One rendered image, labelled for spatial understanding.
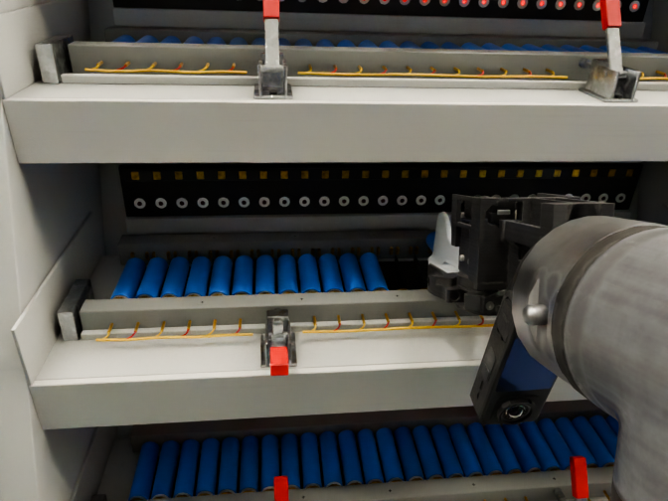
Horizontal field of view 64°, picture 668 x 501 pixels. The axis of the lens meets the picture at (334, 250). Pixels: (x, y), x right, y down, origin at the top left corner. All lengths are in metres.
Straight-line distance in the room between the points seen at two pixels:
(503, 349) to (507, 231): 0.08
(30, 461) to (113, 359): 0.09
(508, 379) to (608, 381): 0.15
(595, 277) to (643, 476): 0.08
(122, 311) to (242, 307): 0.09
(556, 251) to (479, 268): 0.09
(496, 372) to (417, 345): 0.10
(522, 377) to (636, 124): 0.22
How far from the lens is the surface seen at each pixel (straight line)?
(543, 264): 0.29
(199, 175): 0.55
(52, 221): 0.49
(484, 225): 0.37
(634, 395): 0.23
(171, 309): 0.46
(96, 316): 0.47
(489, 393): 0.39
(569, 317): 0.26
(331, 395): 0.44
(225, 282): 0.49
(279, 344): 0.40
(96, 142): 0.42
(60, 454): 0.52
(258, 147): 0.40
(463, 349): 0.46
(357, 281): 0.49
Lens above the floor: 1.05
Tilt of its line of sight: 8 degrees down
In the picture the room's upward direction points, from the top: straight up
